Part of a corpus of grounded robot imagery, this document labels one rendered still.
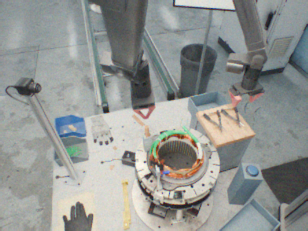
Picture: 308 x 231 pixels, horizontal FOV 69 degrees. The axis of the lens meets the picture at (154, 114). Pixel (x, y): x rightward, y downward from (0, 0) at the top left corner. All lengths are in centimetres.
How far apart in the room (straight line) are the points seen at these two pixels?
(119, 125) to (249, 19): 93
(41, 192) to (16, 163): 43
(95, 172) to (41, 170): 116
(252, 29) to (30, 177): 207
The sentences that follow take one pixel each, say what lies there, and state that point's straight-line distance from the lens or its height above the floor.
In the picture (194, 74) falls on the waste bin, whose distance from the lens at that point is 242.
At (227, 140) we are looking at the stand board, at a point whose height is 107.
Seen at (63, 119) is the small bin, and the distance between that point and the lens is 144.
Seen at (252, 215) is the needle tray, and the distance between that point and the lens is 92.
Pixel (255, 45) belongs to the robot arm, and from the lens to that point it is 82.
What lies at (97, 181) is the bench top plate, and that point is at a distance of 120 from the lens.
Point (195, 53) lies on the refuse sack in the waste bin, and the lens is 267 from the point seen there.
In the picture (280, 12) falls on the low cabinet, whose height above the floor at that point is 85.
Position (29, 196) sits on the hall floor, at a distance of 224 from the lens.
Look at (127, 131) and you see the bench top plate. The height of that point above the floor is 78.
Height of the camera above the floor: 183
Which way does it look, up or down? 47 degrees down
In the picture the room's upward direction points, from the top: straight up
